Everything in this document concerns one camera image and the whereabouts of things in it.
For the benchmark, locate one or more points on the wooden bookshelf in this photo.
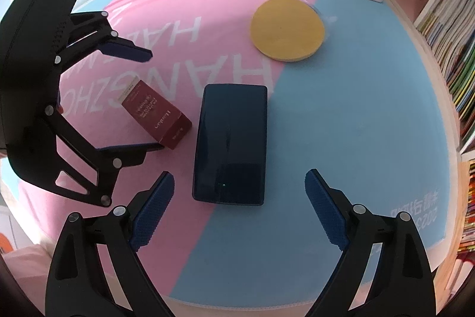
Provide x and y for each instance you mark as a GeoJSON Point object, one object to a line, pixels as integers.
{"type": "Point", "coordinates": [443, 32]}

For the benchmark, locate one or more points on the dark blue rectangular case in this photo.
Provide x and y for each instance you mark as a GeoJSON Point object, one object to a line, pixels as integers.
{"type": "Point", "coordinates": [231, 151]}

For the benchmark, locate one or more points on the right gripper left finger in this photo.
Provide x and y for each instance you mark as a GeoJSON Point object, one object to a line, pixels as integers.
{"type": "Point", "coordinates": [76, 282]}

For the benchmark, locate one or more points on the dark red small box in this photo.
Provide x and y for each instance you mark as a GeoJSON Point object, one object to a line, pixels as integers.
{"type": "Point", "coordinates": [158, 116]}

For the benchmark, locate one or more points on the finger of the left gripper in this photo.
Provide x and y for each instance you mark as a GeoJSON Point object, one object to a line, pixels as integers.
{"type": "Point", "coordinates": [125, 155]}
{"type": "Point", "coordinates": [125, 50]}

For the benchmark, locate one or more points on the yellow round coaster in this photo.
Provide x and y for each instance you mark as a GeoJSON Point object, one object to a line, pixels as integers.
{"type": "Point", "coordinates": [287, 30]}

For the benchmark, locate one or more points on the pink and blue desk mat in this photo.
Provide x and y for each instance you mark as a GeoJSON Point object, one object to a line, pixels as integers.
{"type": "Point", "coordinates": [362, 111]}

